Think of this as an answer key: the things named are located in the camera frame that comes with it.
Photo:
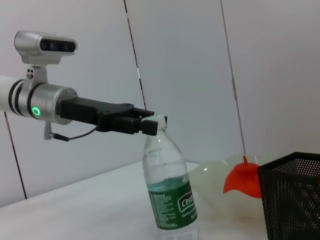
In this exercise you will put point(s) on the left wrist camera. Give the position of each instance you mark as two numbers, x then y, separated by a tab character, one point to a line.
37	45

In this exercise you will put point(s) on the clear green-label water bottle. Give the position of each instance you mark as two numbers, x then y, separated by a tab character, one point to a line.
170	205

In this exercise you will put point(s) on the black mesh pen holder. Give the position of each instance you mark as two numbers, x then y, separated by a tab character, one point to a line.
292	200

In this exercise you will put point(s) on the red-orange toy orange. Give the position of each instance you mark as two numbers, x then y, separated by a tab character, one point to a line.
242	180

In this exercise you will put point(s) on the green glass fruit plate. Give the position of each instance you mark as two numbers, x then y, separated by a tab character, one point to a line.
207	175

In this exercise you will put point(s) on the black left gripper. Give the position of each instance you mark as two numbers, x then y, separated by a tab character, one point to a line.
87	110

